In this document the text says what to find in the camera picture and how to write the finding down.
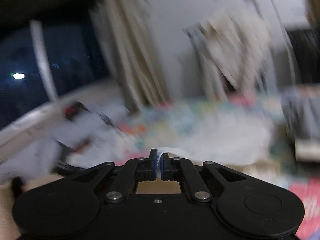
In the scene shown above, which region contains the floral quilt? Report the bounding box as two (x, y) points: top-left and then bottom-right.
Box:
(67, 85), (320, 240)

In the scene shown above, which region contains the golden curtain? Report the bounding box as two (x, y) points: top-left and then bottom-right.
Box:
(99, 0), (182, 114)

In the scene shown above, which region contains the white quilted jacket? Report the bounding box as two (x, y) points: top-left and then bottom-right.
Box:
(184, 10), (274, 92)

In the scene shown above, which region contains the dark plush toy red bow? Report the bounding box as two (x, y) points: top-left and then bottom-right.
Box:
(61, 100), (89, 122)

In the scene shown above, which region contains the cat print pillow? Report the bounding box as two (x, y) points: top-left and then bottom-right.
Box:
(0, 105), (130, 183)

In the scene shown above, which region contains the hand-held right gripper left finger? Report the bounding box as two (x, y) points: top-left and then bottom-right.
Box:
(57, 149), (159, 204)

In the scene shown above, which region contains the dark window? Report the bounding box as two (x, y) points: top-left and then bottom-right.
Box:
(0, 24), (112, 132)

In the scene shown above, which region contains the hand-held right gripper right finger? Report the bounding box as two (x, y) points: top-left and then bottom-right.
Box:
(161, 152), (263, 203)

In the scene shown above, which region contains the white knit garment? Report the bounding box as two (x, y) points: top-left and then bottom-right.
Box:
(156, 112), (274, 167)

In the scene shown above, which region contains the cream wooden headboard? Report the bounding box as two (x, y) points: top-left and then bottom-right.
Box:
(0, 80), (125, 155)

